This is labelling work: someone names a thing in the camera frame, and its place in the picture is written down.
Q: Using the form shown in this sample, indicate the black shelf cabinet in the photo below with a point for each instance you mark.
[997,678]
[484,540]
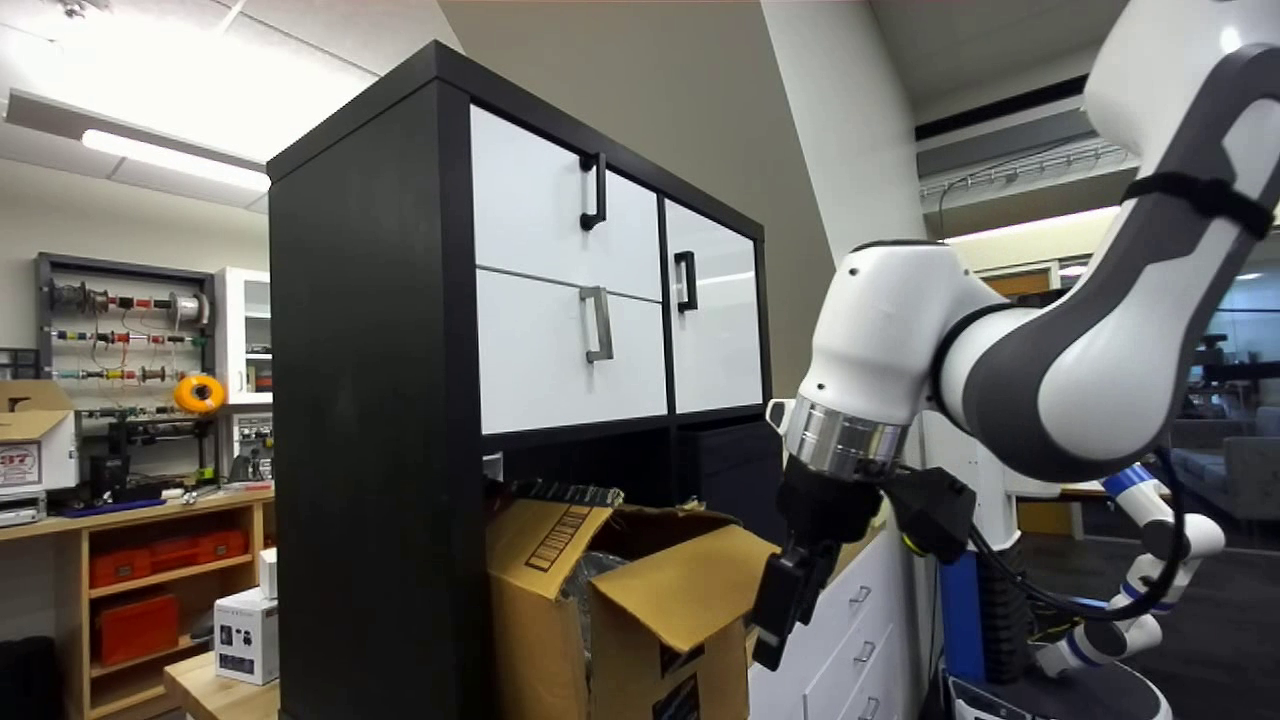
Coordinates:
[375,402]

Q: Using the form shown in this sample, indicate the long ceiling light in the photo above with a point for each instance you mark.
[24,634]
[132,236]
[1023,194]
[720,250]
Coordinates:
[172,161]

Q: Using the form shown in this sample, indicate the white cabinet door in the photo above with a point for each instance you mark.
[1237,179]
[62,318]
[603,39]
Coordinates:
[724,334]

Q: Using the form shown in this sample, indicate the brown cardboard box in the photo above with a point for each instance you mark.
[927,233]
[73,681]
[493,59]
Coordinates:
[625,613]

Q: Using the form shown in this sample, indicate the small red bin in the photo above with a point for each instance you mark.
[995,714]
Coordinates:
[132,627]

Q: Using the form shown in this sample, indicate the white blue robot stand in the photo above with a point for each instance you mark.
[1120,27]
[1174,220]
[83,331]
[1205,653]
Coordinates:
[1134,601]

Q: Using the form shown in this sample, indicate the low wooden stool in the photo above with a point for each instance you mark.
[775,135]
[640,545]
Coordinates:
[214,691]

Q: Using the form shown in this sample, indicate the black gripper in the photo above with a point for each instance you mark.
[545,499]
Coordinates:
[825,513]

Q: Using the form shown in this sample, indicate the yellow filament spool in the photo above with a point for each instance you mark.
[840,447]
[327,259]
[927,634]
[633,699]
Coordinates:
[201,394]

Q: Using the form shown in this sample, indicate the long red bin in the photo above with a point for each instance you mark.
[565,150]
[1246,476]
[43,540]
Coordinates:
[167,552]

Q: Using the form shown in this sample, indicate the wooden workbench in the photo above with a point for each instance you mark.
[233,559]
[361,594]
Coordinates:
[65,586]

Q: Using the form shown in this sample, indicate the white desktop machine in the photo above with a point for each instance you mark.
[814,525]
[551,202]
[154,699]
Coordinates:
[33,453]

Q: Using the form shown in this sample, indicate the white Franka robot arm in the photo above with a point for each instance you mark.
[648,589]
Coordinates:
[1064,334]

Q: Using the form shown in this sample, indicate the white printed box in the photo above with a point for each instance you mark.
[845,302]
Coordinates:
[246,634]

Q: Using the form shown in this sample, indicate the wall tool rack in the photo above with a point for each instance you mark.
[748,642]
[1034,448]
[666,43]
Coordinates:
[127,334]

